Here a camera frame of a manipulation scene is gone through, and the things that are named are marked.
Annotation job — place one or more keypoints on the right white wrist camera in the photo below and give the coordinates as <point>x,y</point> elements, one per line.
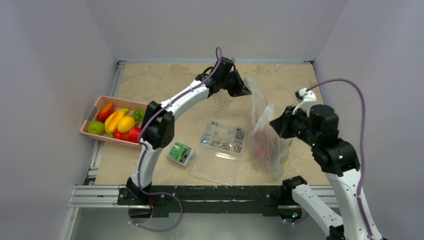
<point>306,99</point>

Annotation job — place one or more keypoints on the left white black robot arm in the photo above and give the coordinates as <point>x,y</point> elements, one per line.
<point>158,126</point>

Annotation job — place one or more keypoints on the orange yellow fake mango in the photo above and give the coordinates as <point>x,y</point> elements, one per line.
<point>114,121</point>

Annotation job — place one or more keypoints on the red fake fruits in bag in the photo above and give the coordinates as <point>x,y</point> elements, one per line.
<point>263,145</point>

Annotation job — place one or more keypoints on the green fake grapes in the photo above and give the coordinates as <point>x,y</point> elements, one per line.
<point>138,115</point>

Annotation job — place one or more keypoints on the green circuit board case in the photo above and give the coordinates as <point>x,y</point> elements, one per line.
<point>180,154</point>

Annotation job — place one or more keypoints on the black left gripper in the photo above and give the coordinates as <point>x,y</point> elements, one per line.
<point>240,89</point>

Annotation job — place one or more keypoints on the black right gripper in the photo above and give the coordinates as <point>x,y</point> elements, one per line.
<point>285,122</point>

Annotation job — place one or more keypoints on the pink plastic basket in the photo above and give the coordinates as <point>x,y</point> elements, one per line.
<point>119,104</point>

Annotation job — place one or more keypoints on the clear plastic screw organizer box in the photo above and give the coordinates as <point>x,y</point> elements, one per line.
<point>219,155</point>

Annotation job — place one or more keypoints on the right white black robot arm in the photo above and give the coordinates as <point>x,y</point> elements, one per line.
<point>338,159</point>

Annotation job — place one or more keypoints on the green fake apple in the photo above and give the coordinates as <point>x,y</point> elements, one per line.
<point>96,128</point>

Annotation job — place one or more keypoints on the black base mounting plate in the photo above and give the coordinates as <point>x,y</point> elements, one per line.
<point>158,201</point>

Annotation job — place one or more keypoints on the yellow fake lemon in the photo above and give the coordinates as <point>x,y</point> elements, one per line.
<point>126,124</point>

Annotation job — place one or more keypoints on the yellow fake banana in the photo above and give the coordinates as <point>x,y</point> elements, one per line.
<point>127,110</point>

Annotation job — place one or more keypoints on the translucent printed plastic bag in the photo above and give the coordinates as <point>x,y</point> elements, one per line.
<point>262,112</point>

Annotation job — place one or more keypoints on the red orange fake mango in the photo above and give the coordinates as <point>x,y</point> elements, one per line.
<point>105,112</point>

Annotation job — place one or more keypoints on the red fake apple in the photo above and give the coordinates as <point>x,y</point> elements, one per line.
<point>133,134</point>

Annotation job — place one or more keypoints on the red fake strawberries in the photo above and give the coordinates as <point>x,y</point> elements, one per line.
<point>120,136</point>

